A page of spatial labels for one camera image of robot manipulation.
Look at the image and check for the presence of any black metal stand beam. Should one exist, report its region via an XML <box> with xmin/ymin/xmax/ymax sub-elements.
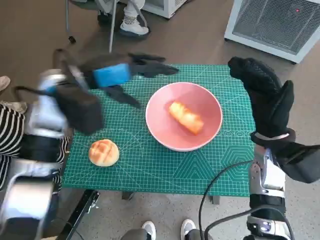
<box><xmin>58</xmin><ymin>189</ymin><xmax>101</xmax><ymax>240</ymax></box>

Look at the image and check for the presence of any long toy bread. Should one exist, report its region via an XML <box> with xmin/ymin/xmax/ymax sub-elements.
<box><xmin>168</xmin><ymin>100</ymin><xmax>205</xmax><ymax>136</ymax></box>

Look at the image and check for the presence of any bare left robot hand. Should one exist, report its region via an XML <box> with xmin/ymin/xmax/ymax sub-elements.
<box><xmin>84</xmin><ymin>52</ymin><xmax>180</xmax><ymax>110</ymax></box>

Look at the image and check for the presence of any green cutting mat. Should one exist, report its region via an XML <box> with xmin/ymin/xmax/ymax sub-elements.
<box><xmin>61</xmin><ymin>63</ymin><xmax>257</xmax><ymax>198</ymax></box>

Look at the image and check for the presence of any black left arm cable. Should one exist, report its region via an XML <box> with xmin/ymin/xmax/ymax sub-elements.
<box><xmin>14</xmin><ymin>86</ymin><xmax>59</xmax><ymax>98</ymax></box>
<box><xmin>53</xmin><ymin>48</ymin><xmax>88</xmax><ymax>89</ymax></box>

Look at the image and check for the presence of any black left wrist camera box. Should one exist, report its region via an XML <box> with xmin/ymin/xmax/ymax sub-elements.
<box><xmin>56</xmin><ymin>83</ymin><xmax>105</xmax><ymax>136</ymax></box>

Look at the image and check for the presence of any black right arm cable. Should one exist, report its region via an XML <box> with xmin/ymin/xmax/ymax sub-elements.
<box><xmin>199</xmin><ymin>160</ymin><xmax>254</xmax><ymax>240</ymax></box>

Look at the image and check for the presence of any grey chair with metal legs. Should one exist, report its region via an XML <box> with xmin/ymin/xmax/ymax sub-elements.
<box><xmin>65</xmin><ymin>0</ymin><xmax>151</xmax><ymax>55</ymax></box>

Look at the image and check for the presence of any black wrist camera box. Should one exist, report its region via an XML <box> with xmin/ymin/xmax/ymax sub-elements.
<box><xmin>271</xmin><ymin>141</ymin><xmax>320</xmax><ymax>185</ymax></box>
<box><xmin>56</xmin><ymin>83</ymin><xmax>105</xmax><ymax>136</ymax></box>

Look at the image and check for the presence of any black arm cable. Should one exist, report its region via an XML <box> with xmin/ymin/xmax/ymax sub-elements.
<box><xmin>14</xmin><ymin>86</ymin><xmax>59</xmax><ymax>98</ymax></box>
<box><xmin>53</xmin><ymin>48</ymin><xmax>88</xmax><ymax>89</ymax></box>
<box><xmin>199</xmin><ymin>160</ymin><xmax>254</xmax><ymax>240</ymax></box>

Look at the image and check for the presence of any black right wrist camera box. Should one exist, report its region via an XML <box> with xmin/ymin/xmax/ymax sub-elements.
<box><xmin>271</xmin><ymin>141</ymin><xmax>320</xmax><ymax>185</ymax></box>

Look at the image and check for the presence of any white appliance with mesh grille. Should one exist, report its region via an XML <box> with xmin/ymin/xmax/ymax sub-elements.
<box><xmin>224</xmin><ymin>0</ymin><xmax>320</xmax><ymax>65</ymax></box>

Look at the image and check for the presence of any person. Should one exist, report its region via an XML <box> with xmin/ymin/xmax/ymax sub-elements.
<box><xmin>119</xmin><ymin>219</ymin><xmax>208</xmax><ymax>240</ymax></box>
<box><xmin>96</xmin><ymin>0</ymin><xmax>151</xmax><ymax>38</ymax></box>
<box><xmin>0</xmin><ymin>103</ymin><xmax>71</xmax><ymax>193</ymax></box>
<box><xmin>0</xmin><ymin>76</ymin><xmax>28</xmax><ymax>114</ymax></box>

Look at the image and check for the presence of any small white cabinet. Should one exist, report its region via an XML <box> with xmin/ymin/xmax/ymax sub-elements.
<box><xmin>141</xmin><ymin>0</ymin><xmax>190</xmax><ymax>19</ymax></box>

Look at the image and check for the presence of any pink bowl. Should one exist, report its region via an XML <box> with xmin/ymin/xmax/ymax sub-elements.
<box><xmin>145</xmin><ymin>81</ymin><xmax>223</xmax><ymax>153</ymax></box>

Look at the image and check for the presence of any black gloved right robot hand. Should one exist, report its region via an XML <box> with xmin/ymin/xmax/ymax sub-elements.
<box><xmin>227</xmin><ymin>56</ymin><xmax>296</xmax><ymax>138</ymax></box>

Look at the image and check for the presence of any round toy bread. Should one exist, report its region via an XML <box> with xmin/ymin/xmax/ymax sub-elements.
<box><xmin>88</xmin><ymin>139</ymin><xmax>120</xmax><ymax>167</ymax></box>

